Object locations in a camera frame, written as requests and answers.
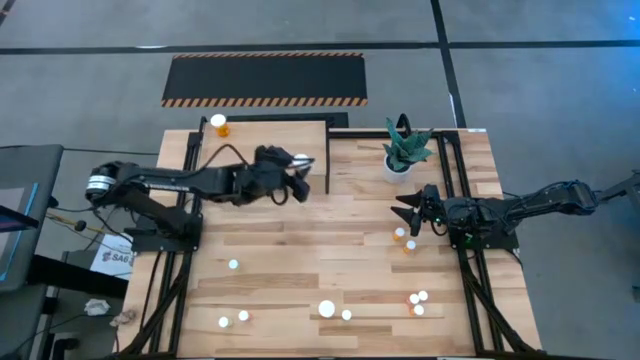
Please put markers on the white printed paper sheet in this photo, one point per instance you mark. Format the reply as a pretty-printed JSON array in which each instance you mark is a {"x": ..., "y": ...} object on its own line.
[{"x": 112, "y": 257}]

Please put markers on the crumpled white paper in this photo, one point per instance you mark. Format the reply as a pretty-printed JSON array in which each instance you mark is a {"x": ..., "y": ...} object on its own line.
[{"x": 96, "y": 307}]

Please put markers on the black aluminium table frame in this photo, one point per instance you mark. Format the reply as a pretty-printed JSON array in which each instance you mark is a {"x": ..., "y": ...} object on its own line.
[{"x": 360, "y": 134}]

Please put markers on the large white cap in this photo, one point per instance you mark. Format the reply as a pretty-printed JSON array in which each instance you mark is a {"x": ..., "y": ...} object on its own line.
[{"x": 326, "y": 308}]

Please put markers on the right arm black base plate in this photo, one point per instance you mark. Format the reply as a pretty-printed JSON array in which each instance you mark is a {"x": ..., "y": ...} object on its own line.
[{"x": 500, "y": 242}]

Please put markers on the green snake plant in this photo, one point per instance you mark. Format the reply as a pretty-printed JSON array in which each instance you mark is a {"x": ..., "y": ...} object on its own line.
[{"x": 405, "y": 147}]

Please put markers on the screen with blue edge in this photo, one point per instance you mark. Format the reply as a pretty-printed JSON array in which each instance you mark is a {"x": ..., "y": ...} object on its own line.
[{"x": 15, "y": 225}]

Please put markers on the grey metal stand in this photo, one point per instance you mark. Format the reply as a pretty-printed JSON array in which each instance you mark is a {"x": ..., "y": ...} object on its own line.
[{"x": 625, "y": 187}]

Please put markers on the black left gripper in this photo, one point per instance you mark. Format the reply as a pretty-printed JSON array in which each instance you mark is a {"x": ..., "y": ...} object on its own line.
[{"x": 267, "y": 175}]

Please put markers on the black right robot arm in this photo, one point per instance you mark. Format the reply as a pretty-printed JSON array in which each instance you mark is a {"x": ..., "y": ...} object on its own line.
[{"x": 540, "y": 200}]

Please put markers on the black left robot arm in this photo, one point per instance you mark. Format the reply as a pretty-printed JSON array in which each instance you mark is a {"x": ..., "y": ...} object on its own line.
[{"x": 170, "y": 177}]

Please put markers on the small pink pill bottle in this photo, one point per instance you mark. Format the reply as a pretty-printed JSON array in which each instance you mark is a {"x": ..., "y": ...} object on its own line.
[
  {"x": 414, "y": 299},
  {"x": 243, "y": 315},
  {"x": 423, "y": 295}
]

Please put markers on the crumpled brown paper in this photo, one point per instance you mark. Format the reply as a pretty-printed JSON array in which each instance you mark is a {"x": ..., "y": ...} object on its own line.
[{"x": 124, "y": 317}]

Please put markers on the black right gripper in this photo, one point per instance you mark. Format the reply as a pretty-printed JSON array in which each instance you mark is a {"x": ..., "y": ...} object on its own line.
[{"x": 435, "y": 210}]

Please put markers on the black hazard-striped floor mat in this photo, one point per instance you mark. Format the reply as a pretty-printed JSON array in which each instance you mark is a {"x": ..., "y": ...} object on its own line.
[{"x": 265, "y": 80}]

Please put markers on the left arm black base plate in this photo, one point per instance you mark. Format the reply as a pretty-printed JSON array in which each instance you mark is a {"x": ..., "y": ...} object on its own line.
[{"x": 150, "y": 242}]

